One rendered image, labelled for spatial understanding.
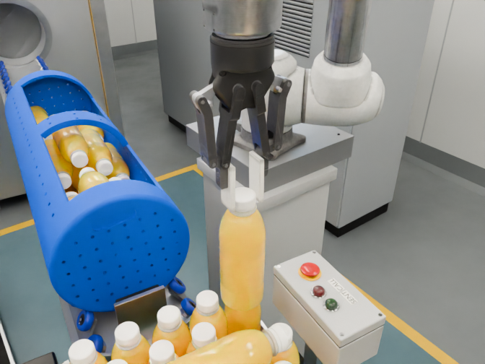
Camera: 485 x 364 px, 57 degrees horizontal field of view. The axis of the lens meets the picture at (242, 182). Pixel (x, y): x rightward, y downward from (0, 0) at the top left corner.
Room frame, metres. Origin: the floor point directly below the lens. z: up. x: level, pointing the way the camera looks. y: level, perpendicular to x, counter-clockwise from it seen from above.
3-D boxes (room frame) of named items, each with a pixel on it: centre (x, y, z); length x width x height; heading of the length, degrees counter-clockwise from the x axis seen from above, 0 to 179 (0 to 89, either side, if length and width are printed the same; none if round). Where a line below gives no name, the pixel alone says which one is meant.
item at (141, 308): (0.62, 0.20, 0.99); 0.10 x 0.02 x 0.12; 119
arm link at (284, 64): (1.23, -0.08, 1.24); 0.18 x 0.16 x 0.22; 81
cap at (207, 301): (0.56, 0.06, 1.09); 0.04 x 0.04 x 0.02
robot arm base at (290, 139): (1.24, -0.06, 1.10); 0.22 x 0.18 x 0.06; 48
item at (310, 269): (0.63, -0.13, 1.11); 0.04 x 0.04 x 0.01
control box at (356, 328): (0.58, -0.15, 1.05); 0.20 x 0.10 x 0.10; 29
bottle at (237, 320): (0.60, 0.00, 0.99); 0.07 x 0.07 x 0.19
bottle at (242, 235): (0.53, 0.00, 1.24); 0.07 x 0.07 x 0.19
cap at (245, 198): (0.52, 0.00, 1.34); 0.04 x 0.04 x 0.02
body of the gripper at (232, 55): (0.52, 0.00, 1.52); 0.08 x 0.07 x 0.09; 119
